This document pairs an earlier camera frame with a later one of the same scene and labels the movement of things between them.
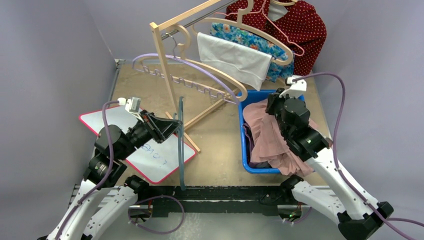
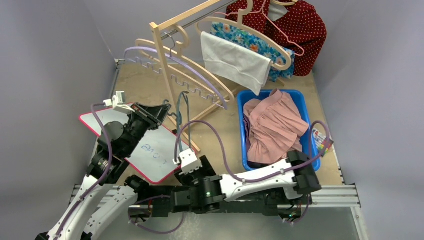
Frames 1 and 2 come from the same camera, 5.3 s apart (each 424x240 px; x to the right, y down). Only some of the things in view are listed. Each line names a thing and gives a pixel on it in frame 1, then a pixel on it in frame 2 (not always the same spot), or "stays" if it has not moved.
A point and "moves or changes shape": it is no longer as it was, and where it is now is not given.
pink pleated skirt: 270,146 stays
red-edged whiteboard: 158,162 stays
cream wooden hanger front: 239,93 -> 181,37
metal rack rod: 171,33 stays
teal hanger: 181,144 moves or changes shape
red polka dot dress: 303,30 stays
